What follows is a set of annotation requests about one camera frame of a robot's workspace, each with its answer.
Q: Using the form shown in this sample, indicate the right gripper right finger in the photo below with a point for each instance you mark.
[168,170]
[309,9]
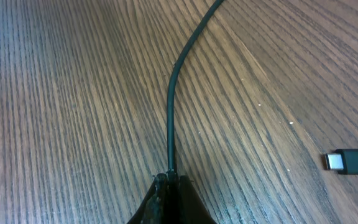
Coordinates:
[189,208]

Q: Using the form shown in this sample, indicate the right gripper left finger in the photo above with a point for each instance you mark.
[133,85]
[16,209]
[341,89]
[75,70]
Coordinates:
[151,210]

